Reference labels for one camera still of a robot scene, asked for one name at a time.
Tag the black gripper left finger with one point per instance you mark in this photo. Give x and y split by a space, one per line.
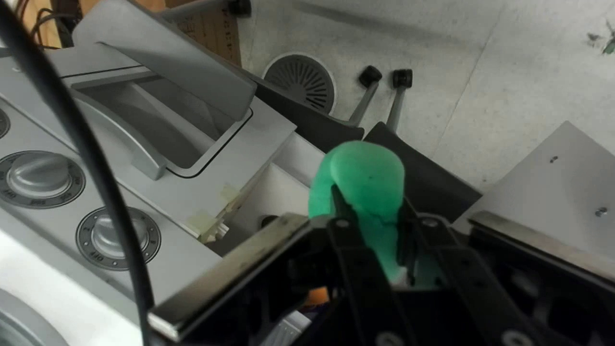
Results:
366 280

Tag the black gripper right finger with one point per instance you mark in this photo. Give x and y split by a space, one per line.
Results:
454 280

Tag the small white cabinet door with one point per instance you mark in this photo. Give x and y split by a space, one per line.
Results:
550 184

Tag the white toy kitchen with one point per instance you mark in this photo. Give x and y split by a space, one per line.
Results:
193 198

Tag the grey round floor vent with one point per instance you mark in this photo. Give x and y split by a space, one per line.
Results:
300 79

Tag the grey round knob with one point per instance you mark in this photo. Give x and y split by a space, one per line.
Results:
41 179
2 123
118 236

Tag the grey oven door flap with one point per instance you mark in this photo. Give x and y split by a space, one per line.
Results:
166 57

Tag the metal mount bracket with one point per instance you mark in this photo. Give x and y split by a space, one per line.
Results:
223 275

